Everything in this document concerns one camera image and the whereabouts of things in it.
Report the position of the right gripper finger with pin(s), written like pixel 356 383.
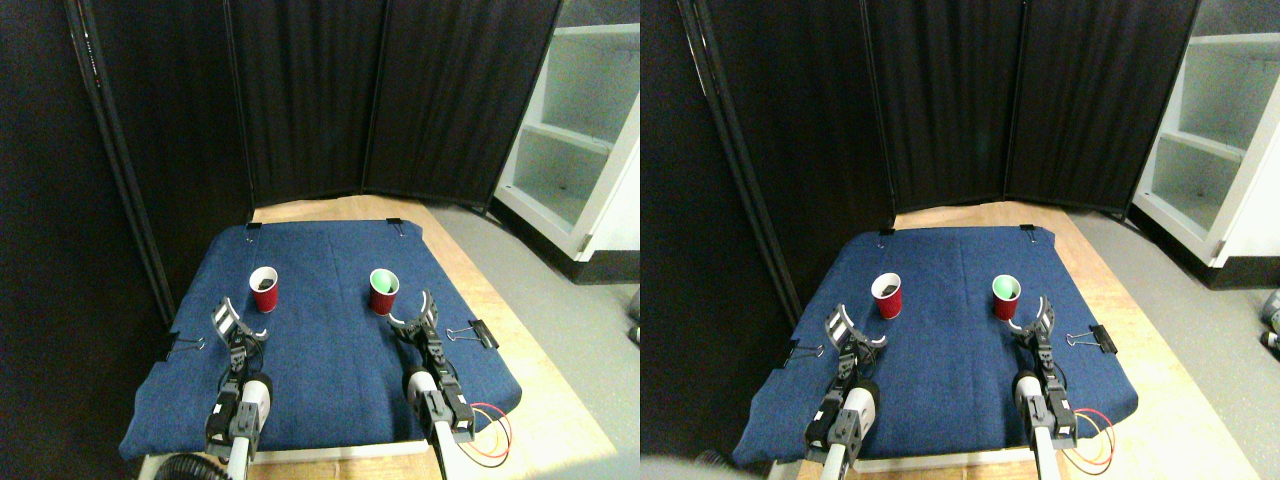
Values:
pixel 1050 322
pixel 408 330
pixel 431 315
pixel 1030 338

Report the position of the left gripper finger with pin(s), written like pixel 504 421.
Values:
pixel 230 320
pixel 866 346
pixel 843 328
pixel 252 338

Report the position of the red cup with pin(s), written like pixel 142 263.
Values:
pixel 1006 309
pixel 265 301
pixel 383 304
pixel 889 306

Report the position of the green ball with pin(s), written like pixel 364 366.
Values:
pixel 1007 286
pixel 384 280

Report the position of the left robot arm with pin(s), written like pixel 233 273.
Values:
pixel 258 395
pixel 862 405

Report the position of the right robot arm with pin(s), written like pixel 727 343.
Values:
pixel 1028 390
pixel 418 385

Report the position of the dark blue cloth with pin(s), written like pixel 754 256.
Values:
pixel 200 380
pixel 950 400

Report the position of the white shelf unit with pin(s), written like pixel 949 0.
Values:
pixel 560 160
pixel 1200 160

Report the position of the black curtain stand pole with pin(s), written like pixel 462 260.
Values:
pixel 120 150
pixel 738 150

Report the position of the grey object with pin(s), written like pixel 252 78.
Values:
pixel 1271 308

